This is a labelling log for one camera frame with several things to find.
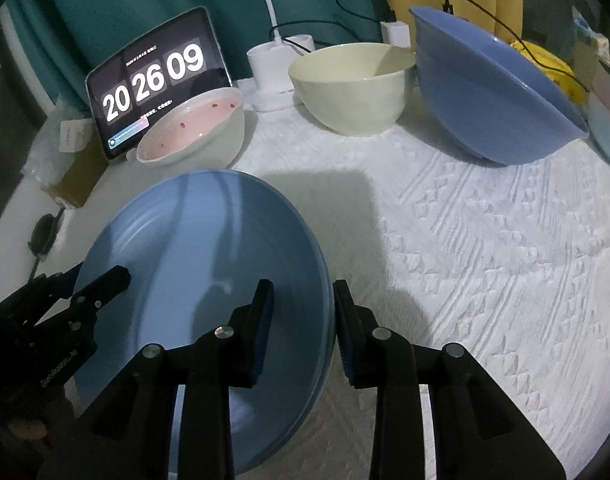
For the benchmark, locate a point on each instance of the white charger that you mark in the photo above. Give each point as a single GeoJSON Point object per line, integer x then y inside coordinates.
{"type": "Point", "coordinates": [395, 34]}

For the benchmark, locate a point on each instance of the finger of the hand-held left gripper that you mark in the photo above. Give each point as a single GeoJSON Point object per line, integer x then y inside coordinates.
{"type": "Point", "coordinates": [107, 285]}
{"type": "Point", "coordinates": [65, 282]}

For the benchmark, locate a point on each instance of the person's left hand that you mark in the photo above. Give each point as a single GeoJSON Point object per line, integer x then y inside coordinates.
{"type": "Point", "coordinates": [27, 430]}

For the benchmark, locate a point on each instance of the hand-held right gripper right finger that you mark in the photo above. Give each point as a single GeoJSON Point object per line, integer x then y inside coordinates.
{"type": "Point", "coordinates": [346, 340]}

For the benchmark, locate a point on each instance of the pink speckled bowl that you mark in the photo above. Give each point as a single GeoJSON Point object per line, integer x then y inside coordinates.
{"type": "Point", "coordinates": [190, 130]}

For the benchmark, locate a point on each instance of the cardboard box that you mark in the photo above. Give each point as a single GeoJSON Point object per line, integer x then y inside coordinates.
{"type": "Point", "coordinates": [72, 180]}

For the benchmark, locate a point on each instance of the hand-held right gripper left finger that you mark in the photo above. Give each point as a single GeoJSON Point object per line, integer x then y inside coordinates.
{"type": "Point", "coordinates": [265, 330]}

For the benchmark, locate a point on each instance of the large blue bowl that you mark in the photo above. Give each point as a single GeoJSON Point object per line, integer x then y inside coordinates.
{"type": "Point", "coordinates": [485, 90]}

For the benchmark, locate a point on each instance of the tablet with clock display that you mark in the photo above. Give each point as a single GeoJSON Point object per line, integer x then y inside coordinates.
{"type": "Point", "coordinates": [155, 75]}

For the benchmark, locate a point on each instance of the black round disc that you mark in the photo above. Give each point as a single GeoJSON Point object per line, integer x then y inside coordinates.
{"type": "Point", "coordinates": [42, 237]}

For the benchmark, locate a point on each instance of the small white box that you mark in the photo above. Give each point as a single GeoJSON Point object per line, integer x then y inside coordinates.
{"type": "Point", "coordinates": [75, 136]}

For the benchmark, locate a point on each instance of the white desk lamp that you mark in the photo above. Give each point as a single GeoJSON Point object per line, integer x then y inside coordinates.
{"type": "Point", "coordinates": [275, 70]}

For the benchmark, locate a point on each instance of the cream bowl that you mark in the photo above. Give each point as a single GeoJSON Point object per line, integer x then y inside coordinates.
{"type": "Point", "coordinates": [355, 95]}

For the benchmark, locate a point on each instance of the black power adapter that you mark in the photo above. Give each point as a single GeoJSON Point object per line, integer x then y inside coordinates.
{"type": "Point", "coordinates": [451, 4]}

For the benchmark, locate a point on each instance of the yellow wipes packet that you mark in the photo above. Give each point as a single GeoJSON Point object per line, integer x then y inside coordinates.
{"type": "Point", "coordinates": [555, 67]}

